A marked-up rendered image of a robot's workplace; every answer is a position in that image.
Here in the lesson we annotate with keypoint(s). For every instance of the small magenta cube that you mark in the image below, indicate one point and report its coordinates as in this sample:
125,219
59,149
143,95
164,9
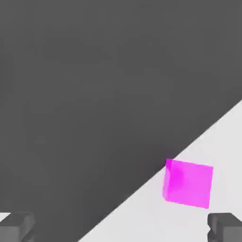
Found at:
189,183

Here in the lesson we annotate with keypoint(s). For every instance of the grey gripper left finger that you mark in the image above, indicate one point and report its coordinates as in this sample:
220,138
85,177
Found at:
15,226

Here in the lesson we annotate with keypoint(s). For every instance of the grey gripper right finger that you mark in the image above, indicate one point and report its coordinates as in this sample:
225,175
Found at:
226,228

